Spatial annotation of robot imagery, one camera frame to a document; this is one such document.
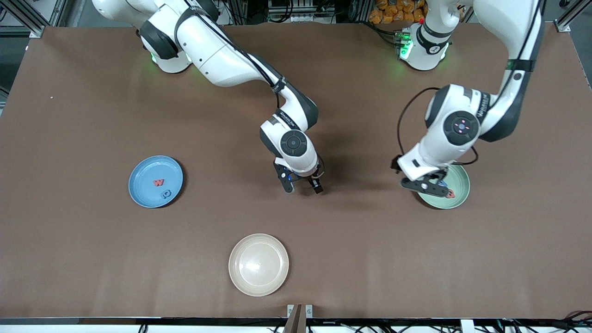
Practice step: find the red lowercase letter w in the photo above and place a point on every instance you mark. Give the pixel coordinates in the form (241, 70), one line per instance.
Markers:
(158, 183)

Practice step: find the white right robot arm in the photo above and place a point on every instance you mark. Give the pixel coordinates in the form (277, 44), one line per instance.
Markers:
(222, 60)

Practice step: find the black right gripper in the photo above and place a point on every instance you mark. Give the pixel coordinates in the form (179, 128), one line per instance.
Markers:
(316, 185)

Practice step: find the blue plate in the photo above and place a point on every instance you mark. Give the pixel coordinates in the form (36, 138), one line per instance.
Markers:
(145, 175)

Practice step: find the orange bags pile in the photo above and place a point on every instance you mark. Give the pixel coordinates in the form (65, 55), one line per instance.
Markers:
(393, 11)

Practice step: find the aluminium frame profile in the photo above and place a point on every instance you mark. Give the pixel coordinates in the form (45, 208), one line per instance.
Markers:
(30, 23)
(571, 18)

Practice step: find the metal equipment rack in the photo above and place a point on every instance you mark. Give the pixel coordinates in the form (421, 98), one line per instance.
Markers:
(300, 9)

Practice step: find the green plate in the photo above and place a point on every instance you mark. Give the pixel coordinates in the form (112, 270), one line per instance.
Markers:
(460, 185)

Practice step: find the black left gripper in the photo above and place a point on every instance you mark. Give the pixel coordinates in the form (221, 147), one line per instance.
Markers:
(441, 175)

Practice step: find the blue lowercase letter a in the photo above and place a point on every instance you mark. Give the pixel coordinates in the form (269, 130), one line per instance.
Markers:
(169, 194)

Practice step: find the brown table cover sheet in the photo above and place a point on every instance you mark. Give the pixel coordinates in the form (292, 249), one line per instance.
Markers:
(370, 259)

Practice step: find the beige plate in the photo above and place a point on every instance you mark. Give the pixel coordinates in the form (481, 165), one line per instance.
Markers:
(258, 264)

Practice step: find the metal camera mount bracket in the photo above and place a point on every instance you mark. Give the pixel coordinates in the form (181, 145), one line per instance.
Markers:
(299, 314)

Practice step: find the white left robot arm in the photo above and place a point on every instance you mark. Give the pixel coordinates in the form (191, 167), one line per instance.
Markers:
(518, 27)

